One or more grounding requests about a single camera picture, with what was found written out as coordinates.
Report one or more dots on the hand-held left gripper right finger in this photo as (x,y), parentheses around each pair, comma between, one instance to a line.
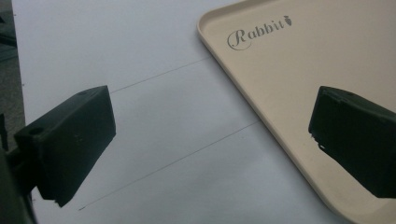
(358,143)

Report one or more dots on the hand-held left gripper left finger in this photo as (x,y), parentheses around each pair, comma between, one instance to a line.
(70,146)

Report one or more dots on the beige plastic tray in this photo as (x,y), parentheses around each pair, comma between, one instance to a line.
(295,81)

